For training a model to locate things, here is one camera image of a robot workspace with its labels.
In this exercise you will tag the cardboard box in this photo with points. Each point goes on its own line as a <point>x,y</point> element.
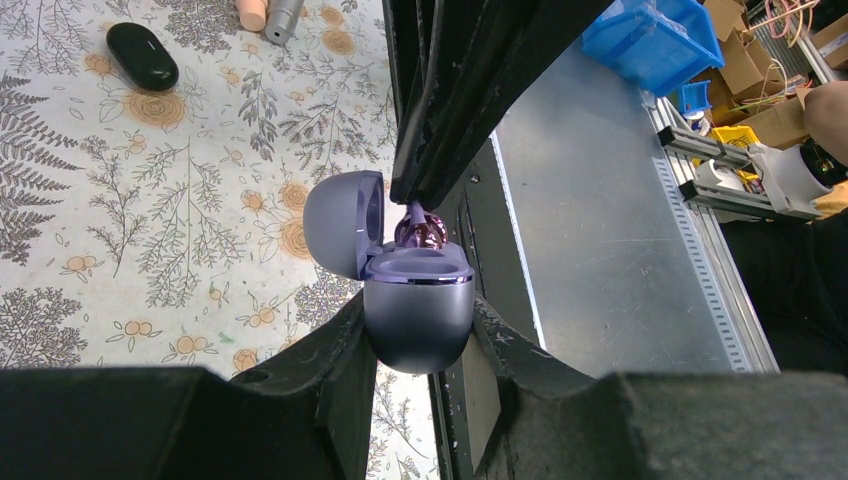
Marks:
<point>752,89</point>

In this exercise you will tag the floral patterned mat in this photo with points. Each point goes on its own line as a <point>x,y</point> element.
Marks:
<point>165,229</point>

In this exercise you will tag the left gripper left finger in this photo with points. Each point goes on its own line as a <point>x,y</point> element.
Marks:
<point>303,414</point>

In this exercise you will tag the blue plastic bin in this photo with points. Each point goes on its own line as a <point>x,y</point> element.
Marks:
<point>657,45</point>

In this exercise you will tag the pink cylinder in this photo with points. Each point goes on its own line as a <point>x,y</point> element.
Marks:
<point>252,14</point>

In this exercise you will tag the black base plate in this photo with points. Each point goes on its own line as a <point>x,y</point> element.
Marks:
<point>471,407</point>

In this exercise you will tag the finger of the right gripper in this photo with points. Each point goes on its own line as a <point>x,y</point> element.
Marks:
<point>414,31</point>
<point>492,51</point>

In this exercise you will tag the silver metal cylinder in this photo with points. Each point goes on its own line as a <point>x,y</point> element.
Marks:
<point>282,18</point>

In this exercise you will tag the lavender earbud charging case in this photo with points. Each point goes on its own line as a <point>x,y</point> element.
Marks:
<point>417,302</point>

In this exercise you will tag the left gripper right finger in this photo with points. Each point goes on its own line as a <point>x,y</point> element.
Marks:
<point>558,423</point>

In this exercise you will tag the black earbud case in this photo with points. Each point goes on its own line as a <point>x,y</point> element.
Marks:
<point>142,56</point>

